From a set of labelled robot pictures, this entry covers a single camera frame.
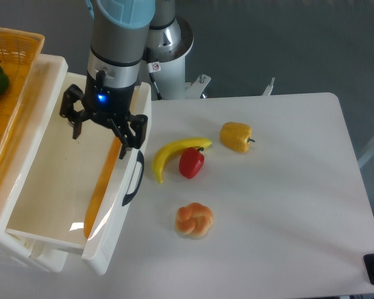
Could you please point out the white open upper drawer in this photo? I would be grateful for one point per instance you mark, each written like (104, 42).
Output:
(52, 205)

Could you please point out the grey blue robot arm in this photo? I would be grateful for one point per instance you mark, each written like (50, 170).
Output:
(119, 38)

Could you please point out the yellow bell pepper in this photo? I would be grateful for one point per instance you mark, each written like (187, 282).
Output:
(236, 136)

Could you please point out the yellow banana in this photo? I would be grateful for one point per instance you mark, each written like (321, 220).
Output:
(172, 149)

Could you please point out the orange woven basket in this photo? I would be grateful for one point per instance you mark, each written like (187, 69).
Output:
(18, 54)

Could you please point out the white drawer cabinet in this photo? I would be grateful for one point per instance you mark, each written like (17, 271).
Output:
(38, 102)

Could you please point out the round knotted bread roll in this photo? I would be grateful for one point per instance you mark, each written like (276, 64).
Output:
(194, 220)

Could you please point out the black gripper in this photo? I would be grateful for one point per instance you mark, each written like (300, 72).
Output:
(105, 106)

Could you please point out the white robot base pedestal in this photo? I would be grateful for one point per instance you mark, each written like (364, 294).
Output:
(164, 63)

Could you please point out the black drawer handle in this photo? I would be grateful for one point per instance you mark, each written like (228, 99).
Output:
(136, 179)

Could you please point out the long orange bread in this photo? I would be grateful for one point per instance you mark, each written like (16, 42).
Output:
(101, 186)

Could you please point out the red bell pepper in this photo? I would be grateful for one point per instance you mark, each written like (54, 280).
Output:
(191, 162)

